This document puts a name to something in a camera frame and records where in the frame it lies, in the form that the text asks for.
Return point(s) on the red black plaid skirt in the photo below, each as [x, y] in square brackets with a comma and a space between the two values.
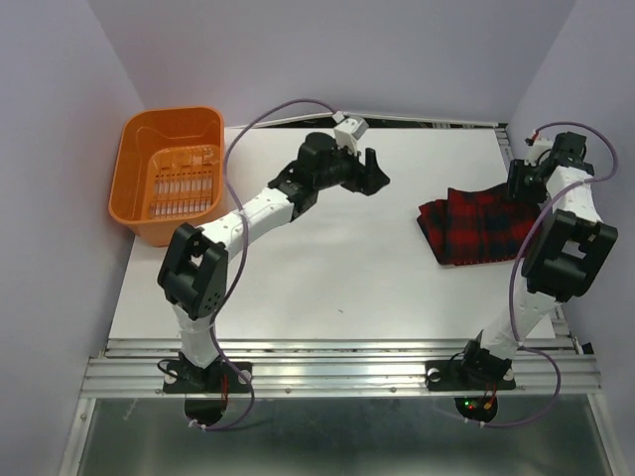
[476, 227]

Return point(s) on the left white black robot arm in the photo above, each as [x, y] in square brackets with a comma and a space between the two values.
[193, 275]

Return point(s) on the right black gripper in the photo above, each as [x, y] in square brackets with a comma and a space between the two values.
[514, 182]

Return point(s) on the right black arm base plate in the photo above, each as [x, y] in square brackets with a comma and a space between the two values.
[452, 375]

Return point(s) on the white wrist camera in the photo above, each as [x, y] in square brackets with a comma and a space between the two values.
[348, 131]
[538, 149]

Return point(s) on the orange plastic bin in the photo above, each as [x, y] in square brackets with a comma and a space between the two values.
[168, 171]

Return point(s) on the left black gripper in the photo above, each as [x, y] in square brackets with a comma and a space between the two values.
[367, 178]

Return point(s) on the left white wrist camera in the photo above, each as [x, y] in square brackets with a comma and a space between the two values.
[348, 131]

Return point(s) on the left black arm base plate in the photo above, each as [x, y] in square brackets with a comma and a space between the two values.
[233, 379]

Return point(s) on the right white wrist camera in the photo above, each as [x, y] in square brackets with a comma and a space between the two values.
[538, 149]

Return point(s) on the aluminium front rail frame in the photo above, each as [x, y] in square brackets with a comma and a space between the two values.
[315, 369]

